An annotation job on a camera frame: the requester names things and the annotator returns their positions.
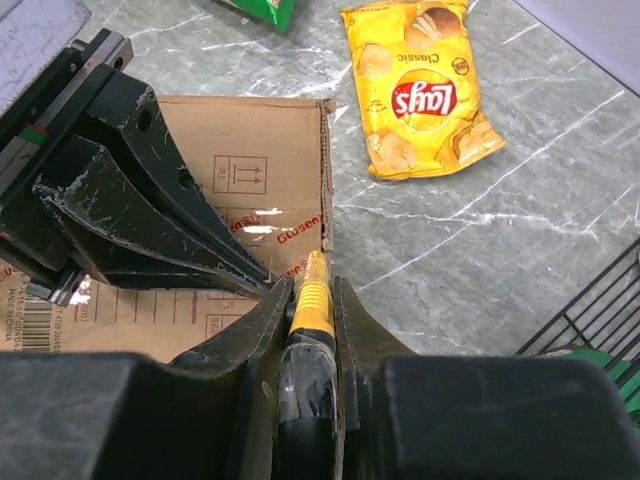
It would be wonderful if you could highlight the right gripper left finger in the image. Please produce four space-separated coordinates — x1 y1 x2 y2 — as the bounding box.
171 277 293 479

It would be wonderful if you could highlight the black wire basket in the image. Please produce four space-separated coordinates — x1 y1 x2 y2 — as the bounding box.
516 240 639 361

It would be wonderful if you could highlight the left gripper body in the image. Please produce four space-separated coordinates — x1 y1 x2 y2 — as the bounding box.
1 29 134 306

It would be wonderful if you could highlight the green Chuba chips bag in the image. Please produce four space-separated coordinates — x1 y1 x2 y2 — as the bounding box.
215 0 295 33

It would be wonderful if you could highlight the green object in basket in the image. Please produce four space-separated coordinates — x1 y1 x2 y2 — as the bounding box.
537 345 639 430

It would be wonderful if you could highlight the yellow Lays chips bag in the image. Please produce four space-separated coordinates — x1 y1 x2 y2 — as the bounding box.
341 1 506 181

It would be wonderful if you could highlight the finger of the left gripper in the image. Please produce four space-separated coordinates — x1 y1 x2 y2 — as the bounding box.
86 71 273 290
33 135 272 298

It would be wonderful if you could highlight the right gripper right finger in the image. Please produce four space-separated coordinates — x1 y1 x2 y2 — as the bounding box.
333 276 415 479

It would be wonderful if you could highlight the brown cardboard box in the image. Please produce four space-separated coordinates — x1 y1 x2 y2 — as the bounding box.
1 96 336 362

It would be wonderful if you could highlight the yellow utility knife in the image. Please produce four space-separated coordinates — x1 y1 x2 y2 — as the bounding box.
277 250 338 479

